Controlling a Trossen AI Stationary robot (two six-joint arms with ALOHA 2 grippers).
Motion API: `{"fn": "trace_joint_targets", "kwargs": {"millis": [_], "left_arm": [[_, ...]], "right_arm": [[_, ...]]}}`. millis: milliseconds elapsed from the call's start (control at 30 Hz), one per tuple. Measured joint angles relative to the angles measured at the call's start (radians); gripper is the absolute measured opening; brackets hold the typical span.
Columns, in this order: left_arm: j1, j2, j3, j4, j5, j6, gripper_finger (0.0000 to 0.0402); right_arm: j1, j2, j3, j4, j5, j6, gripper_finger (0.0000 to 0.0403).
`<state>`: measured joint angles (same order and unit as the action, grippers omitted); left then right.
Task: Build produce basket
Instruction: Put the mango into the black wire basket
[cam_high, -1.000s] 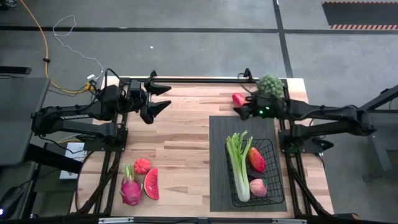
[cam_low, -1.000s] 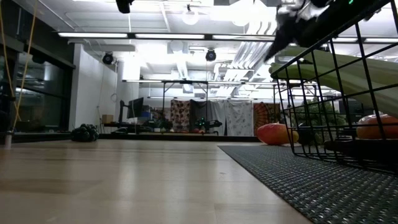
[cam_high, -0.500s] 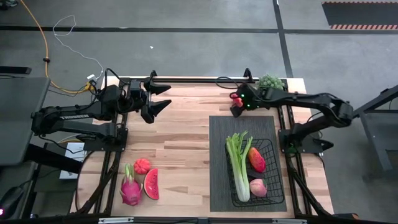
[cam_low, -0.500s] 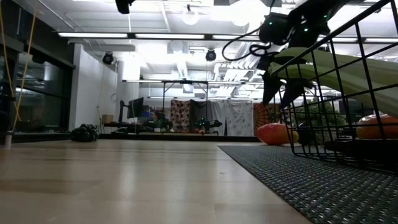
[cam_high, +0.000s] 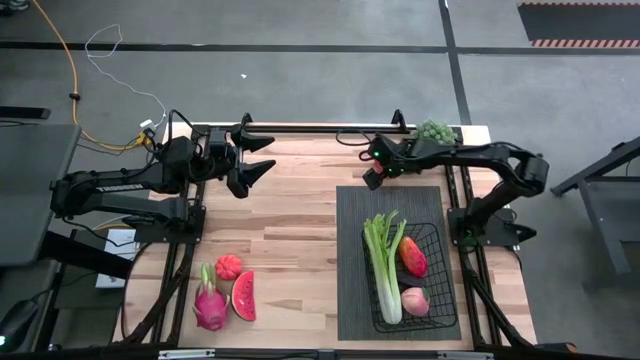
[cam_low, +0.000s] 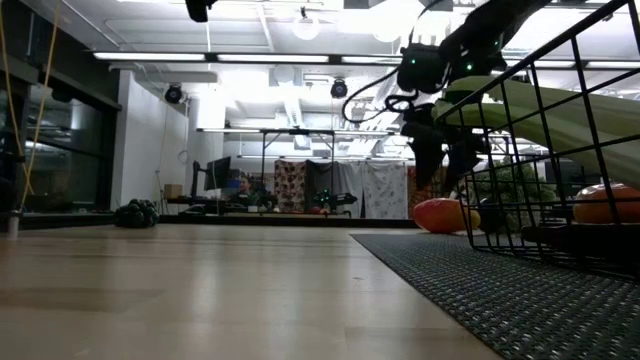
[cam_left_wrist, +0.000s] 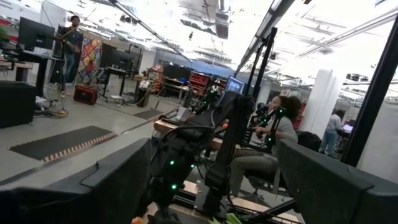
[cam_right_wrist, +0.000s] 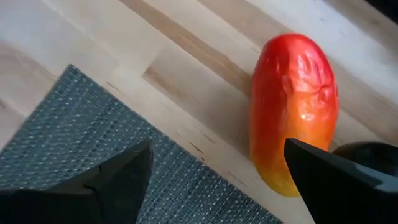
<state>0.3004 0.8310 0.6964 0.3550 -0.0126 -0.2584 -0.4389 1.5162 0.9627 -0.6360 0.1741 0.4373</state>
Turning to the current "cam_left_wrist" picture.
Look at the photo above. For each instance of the black cube box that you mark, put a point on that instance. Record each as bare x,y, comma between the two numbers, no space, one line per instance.
15,104

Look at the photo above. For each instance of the black desk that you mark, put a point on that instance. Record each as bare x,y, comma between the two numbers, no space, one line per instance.
37,56

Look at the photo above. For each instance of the black hazard-striped floor mat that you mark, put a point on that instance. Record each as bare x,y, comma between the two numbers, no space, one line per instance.
62,141

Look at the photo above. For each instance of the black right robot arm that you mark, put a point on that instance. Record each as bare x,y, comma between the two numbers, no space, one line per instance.
227,149

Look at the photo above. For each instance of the black computer monitor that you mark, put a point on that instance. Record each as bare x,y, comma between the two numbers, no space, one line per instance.
35,34
126,59

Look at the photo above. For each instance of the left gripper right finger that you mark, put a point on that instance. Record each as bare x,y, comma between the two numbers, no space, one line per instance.
335,199

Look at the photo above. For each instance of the black camera stand post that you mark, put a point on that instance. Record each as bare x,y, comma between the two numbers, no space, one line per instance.
263,62

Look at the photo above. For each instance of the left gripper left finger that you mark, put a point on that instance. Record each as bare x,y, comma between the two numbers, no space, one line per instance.
77,205

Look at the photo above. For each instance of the white round column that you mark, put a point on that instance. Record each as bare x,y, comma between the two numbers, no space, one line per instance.
320,99

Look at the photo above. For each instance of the red bag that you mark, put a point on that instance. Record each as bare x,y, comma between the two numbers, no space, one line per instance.
85,95

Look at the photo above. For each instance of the red tool cabinet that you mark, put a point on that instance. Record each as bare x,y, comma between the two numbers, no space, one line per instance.
199,81

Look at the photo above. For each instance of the wooden bench table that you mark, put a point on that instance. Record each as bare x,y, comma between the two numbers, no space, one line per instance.
15,65

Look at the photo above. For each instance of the lit blue screen monitor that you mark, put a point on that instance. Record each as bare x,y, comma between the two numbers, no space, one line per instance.
234,84

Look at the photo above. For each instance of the green celery stalk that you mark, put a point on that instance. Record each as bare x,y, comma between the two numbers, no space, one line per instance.
231,219

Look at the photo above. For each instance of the orange red mango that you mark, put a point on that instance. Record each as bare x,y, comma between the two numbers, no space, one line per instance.
137,221

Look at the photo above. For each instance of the black aluminium table frame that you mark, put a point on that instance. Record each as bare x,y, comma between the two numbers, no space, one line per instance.
276,210

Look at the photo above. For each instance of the black office chair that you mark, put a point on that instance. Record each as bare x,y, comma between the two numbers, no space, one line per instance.
309,140

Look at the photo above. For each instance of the open laptop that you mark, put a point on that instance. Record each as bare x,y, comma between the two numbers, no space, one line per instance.
348,127

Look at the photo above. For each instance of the plain black floor mat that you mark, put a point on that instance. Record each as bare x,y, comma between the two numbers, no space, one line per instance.
148,114

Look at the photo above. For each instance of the colourful patchwork panel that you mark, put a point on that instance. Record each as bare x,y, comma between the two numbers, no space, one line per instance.
90,59

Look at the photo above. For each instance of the black metal post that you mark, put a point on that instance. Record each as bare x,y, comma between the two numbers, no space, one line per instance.
372,93

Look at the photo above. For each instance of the person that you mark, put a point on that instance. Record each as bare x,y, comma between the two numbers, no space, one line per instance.
71,40
332,124
289,127

